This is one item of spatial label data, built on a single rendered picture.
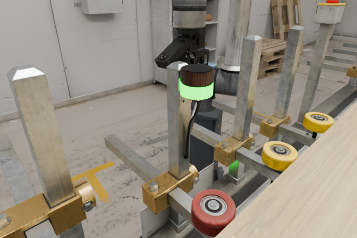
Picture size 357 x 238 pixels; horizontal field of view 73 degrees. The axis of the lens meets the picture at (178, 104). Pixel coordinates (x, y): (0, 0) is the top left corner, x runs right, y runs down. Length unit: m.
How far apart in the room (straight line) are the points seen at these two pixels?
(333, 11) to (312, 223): 0.77
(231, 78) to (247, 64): 0.71
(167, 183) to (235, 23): 0.95
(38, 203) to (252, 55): 0.53
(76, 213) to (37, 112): 0.18
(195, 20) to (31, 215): 0.53
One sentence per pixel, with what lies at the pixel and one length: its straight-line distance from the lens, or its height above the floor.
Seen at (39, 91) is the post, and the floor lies 1.15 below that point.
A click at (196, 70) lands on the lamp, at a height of 1.14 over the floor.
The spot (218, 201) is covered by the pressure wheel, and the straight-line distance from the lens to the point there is 0.49.
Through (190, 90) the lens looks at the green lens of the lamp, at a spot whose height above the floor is 1.10.
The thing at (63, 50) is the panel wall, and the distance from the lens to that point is 3.08.
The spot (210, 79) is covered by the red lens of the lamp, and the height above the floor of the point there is 1.12.
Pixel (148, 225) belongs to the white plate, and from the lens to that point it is 0.66.
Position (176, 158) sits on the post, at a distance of 0.54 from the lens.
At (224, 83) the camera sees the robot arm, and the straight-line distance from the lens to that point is 1.37.
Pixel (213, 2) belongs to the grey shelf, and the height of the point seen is 1.14.
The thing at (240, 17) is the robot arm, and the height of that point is 1.14.
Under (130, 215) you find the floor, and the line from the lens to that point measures 1.67.
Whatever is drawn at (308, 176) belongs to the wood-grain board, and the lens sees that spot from 0.60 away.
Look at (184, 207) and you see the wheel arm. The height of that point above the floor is 0.86.
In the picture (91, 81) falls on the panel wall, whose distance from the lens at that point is 3.25.
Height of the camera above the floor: 1.25
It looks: 25 degrees down
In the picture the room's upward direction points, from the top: straight up
